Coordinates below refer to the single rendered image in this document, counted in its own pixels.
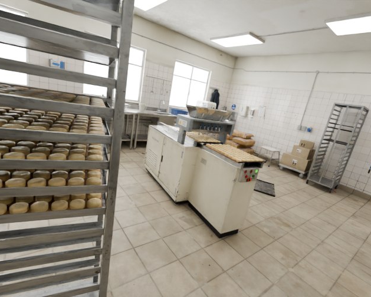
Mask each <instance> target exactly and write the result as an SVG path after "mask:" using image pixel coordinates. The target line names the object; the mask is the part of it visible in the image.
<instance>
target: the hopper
mask: <svg viewBox="0 0 371 297"><path fill-rule="evenodd" d="M186 107H187V109H188V113H189V116H190V117H193V118H199V119H204V120H214V121H225V120H226V119H227V118H228V117H229V115H230V114H231V112H228V111H224V110H218V109H214V108H206V107H200V106H195V105H188V104H186Z"/></svg>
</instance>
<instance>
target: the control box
mask: <svg viewBox="0 0 371 297"><path fill-rule="evenodd" d="M251 170H252V173H250V171H251ZM256 170H258V171H257V172H255V171H256ZM245 171H247V172H246V173H245ZM258 172H259V168H257V167H251V168H243V169H241V170H240V174H239V178H238V181H239V182H247V181H248V182H250V180H251V181H256V179H257V176H258ZM253 174H254V175H255V177H252V175H253ZM246 175H248V178H245V176H246ZM247 179H248V180H247Z"/></svg>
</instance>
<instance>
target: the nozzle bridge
mask: <svg viewBox="0 0 371 297"><path fill-rule="evenodd" d="M207 123H208V125H209V130H207V128H208V126H207ZM211 123H212V125H211ZM200 125H201V127H202V126H203V127H204V125H205V128H206V129H205V130H203V127H202V128H201V130H200V129H199V127H200ZM222 125H223V126H222ZM176 126H177V127H179V133H178V140H177V142H178V143H181V144H184V142H185V136H186V132H200V133H215V134H219V139H218V141H220V142H223V144H225V142H226V137H227V134H229V135H233V132H234V127H235V124H234V123H230V122H228V121H214V120H204V119H199V118H193V117H190V116H189V115H181V114H178V116H177V120H176ZM206 126H207V127H206ZM212 126H213V128H214V129H213V130H212V131H211V127H212ZM216 126H217V127H216ZM218 126H220V129H221V130H220V131H218V129H219V128H218ZM215 127H216V128H218V129H217V130H216V131H215Z"/></svg>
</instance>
